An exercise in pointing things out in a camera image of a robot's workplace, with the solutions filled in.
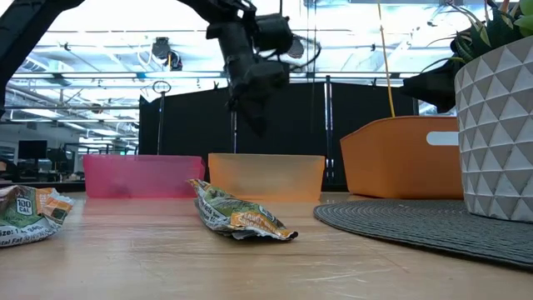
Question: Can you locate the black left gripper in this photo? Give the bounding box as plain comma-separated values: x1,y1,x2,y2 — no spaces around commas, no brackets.
206,20,291,137

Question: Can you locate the green orange wrapper granola bar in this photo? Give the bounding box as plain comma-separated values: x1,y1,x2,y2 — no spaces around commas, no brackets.
189,178,300,243

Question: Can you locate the green orange 100 cal bar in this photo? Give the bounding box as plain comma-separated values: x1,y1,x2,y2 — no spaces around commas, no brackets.
0,182,77,249

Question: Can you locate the black curtain partition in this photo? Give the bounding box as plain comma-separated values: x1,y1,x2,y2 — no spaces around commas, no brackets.
138,76,421,193

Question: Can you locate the translucent orange bin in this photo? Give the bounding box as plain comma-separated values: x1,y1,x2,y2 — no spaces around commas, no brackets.
207,152,326,204

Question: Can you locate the white triangle pattern pot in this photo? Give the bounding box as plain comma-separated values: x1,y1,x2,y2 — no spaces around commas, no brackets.
453,36,533,224

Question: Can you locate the opaque orange bin with slot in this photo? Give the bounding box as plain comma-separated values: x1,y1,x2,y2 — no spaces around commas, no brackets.
339,116,464,201

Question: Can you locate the black ceiling fixture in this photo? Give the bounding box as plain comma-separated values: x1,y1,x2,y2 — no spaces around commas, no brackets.
291,35,307,60
150,36,185,73

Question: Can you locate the green succulent plant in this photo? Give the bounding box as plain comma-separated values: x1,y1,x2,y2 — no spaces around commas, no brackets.
420,0,533,80

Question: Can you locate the black light stand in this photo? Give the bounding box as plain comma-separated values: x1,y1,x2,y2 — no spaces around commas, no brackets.
151,79,173,157

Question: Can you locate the translucent pink bin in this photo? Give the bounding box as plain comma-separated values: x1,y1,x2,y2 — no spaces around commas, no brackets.
82,154,207,199

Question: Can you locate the grey round placemat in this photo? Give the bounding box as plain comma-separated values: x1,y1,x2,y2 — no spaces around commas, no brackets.
312,198,533,272

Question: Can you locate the black monitor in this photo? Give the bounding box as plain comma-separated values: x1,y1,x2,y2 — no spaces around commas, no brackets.
17,140,48,162

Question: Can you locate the yellow hanging cable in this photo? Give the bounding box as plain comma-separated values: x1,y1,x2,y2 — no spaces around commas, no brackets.
376,0,396,119

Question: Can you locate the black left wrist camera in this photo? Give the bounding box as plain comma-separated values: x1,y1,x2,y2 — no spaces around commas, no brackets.
253,12,295,55

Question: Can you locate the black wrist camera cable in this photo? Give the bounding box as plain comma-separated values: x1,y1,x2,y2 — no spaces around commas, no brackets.
286,35,322,72

